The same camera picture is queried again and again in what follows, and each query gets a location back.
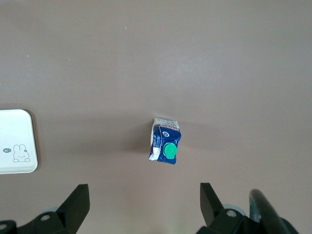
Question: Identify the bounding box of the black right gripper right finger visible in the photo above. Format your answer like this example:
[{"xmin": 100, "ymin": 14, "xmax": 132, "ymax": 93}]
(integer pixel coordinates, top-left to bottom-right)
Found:
[{"xmin": 198, "ymin": 182, "xmax": 259, "ymax": 234}]

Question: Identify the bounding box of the white rabbit print tray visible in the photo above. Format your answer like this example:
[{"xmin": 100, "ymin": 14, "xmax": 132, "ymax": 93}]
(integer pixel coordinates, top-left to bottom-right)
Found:
[{"xmin": 0, "ymin": 109, "xmax": 39, "ymax": 175}]

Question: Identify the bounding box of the blue white milk carton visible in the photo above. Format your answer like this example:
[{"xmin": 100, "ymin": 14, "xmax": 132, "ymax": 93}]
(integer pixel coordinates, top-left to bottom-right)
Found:
[{"xmin": 148, "ymin": 117, "xmax": 182, "ymax": 165}]

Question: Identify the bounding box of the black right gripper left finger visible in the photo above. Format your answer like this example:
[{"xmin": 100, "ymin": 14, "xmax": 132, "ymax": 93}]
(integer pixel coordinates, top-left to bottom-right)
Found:
[{"xmin": 0, "ymin": 184, "xmax": 90, "ymax": 234}]

